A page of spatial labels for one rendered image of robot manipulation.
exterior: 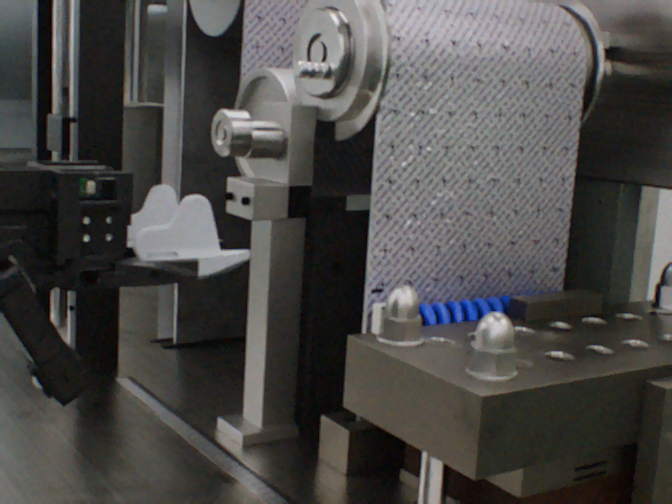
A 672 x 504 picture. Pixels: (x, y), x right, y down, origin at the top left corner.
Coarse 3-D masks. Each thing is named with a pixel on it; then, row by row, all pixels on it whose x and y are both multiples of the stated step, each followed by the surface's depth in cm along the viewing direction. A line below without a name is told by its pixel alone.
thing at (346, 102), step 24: (312, 0) 85; (336, 0) 82; (360, 0) 80; (360, 24) 80; (360, 48) 80; (360, 72) 80; (312, 96) 86; (336, 96) 83; (360, 96) 81; (336, 120) 84
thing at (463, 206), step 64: (384, 128) 81; (448, 128) 85; (512, 128) 89; (576, 128) 93; (384, 192) 82; (448, 192) 86; (512, 192) 90; (384, 256) 83; (448, 256) 87; (512, 256) 92
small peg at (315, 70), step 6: (294, 66) 81; (300, 66) 81; (306, 66) 81; (312, 66) 81; (318, 66) 81; (324, 66) 82; (294, 72) 81; (300, 72) 81; (306, 72) 81; (312, 72) 81; (318, 72) 81; (324, 72) 82; (312, 78) 82; (318, 78) 82; (324, 78) 82
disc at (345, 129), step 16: (368, 0) 80; (384, 16) 79; (384, 32) 79; (384, 48) 79; (384, 64) 79; (384, 80) 79; (368, 96) 81; (368, 112) 81; (320, 128) 87; (336, 128) 85; (352, 128) 83
